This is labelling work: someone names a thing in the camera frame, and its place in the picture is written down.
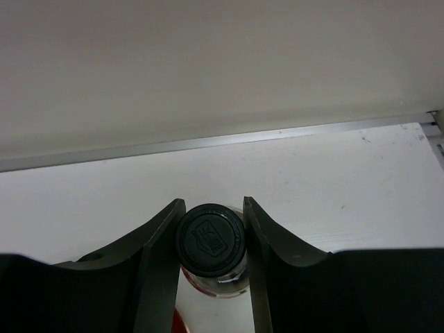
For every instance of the back aluminium table rail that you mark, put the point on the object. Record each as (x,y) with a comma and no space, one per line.
(58,159)

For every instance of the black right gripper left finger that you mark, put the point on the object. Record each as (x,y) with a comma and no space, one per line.
(129,285)

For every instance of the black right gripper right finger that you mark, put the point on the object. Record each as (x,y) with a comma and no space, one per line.
(296,287)

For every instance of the tall dark bottle red label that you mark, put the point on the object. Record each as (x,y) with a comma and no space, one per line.
(211,246)

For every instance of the red round lacquer tray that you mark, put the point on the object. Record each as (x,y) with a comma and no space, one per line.
(178,324)

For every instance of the right aluminium table rail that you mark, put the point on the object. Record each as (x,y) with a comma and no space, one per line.
(433,133)

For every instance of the aluminium table rail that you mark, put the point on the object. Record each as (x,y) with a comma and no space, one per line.
(433,133)
(58,159)

